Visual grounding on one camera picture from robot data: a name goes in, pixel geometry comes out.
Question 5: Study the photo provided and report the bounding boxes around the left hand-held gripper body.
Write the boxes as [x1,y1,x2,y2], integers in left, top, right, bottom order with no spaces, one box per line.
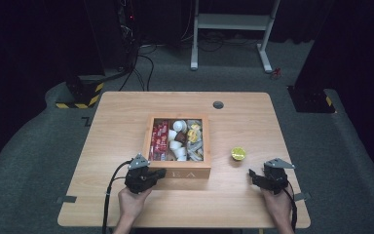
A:
[124,153,154,195]

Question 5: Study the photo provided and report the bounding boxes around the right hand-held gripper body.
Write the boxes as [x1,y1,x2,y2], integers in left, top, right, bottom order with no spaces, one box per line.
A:
[262,158,296,196]

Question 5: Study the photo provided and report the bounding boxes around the yellow-lid small cup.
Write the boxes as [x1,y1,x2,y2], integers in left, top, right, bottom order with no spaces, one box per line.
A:
[230,146,247,162]

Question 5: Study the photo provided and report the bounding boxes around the wooden tea box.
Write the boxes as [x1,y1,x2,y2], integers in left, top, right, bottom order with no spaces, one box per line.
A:
[141,113,212,179]

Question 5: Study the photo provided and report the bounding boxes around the person's left hand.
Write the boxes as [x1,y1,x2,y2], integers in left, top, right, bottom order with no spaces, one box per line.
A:
[117,186,154,222]

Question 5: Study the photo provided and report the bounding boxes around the person's right hand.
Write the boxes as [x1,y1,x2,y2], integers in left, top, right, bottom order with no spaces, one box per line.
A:
[260,186,294,227]

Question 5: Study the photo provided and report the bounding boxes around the pile of red packets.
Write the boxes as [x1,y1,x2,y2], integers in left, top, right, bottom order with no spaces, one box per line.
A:
[149,119,170,162]

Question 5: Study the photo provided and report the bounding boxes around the brown capsule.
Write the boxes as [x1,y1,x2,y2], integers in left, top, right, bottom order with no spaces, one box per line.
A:
[174,131,188,145]

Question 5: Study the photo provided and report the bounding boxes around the pile of grey packets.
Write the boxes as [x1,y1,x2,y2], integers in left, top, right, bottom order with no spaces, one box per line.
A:
[186,138,205,162]

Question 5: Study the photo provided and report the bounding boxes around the yellow and white packets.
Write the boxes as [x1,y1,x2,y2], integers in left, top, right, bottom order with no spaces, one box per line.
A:
[187,122,203,144]

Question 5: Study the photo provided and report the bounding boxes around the black base with yellow stripe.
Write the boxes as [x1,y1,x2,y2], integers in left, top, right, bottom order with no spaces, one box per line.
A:
[286,85,336,114]

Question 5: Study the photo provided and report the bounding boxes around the black yellow striped stand base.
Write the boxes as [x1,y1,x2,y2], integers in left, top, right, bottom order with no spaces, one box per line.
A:
[56,75,105,110]

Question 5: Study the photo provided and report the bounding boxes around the dark equipment rack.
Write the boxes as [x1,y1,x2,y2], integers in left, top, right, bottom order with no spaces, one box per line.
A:
[116,0,138,71]

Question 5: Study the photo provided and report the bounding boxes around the white metal stand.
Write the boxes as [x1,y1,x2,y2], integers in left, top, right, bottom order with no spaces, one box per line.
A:
[190,0,281,74]

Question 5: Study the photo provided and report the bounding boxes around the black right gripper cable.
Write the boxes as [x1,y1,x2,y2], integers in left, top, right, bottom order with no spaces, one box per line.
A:
[283,180,298,233]

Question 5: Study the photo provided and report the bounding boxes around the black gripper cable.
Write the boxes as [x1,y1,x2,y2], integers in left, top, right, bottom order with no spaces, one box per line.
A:
[101,159,134,234]
[283,180,298,233]

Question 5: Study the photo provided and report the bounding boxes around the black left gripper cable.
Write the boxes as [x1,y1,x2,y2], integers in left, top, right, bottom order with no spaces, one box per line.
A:
[101,159,134,234]

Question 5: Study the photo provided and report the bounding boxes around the black floor cables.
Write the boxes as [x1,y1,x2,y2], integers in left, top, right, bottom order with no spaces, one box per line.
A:
[118,45,159,93]

